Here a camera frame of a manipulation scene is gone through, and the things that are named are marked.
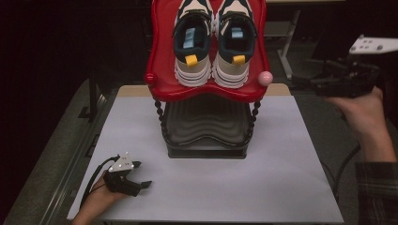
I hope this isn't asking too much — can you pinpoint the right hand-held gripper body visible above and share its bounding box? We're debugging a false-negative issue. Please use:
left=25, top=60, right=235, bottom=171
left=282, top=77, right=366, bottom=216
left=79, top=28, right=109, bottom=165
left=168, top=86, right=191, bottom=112
left=314, top=34, right=398, bottom=98

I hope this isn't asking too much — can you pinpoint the black metal stand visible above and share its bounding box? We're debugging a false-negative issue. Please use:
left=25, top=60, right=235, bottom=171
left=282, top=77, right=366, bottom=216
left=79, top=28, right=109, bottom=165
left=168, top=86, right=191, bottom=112
left=77, top=69, right=101, bottom=124

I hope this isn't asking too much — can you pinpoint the red and black shoe rack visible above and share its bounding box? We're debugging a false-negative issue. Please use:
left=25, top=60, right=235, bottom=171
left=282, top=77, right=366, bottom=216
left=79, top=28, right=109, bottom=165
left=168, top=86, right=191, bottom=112
left=144, top=0, right=275, bottom=159

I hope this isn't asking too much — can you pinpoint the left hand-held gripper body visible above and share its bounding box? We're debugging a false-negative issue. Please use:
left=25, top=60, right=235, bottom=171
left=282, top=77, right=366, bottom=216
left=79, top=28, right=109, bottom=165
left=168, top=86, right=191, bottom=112
left=102, top=151, right=143, bottom=198

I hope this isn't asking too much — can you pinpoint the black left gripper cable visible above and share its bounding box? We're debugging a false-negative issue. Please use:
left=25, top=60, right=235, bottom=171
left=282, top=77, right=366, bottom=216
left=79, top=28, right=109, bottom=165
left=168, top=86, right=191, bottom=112
left=79, top=155, right=122, bottom=210

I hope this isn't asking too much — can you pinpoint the white table with metal legs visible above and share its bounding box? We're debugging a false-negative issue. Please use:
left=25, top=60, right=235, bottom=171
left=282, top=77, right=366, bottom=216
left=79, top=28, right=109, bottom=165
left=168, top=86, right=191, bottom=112
left=264, top=0, right=345, bottom=81

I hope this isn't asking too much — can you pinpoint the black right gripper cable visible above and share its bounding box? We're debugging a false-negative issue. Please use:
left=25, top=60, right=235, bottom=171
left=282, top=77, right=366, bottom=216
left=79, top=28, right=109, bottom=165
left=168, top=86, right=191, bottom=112
left=330, top=142, right=362, bottom=203

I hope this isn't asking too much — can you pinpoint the person's left hand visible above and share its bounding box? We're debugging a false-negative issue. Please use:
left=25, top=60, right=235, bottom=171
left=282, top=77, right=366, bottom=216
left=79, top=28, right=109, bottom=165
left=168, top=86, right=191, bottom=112
left=82, top=172, right=130, bottom=215

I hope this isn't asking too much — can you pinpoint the white and navy sneaker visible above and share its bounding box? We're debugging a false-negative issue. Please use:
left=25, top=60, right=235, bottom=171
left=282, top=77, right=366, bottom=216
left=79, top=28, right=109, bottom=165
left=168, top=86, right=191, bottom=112
left=172, top=0, right=216, bottom=88
left=211, top=0, right=259, bottom=89

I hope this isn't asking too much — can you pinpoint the person's right hand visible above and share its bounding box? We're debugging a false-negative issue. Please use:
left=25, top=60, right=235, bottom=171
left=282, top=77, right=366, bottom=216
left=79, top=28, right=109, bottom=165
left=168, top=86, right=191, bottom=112
left=323, top=85, right=390, bottom=140

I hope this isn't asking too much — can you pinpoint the plaid shirt sleeve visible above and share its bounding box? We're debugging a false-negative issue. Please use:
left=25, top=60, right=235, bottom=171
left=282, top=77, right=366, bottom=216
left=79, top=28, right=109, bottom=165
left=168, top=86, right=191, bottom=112
left=354, top=160, right=398, bottom=225

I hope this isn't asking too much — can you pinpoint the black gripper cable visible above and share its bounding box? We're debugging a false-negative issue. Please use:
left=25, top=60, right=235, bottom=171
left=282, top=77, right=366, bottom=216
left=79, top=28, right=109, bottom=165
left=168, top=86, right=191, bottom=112
left=79, top=155, right=122, bottom=210
left=330, top=142, right=362, bottom=203

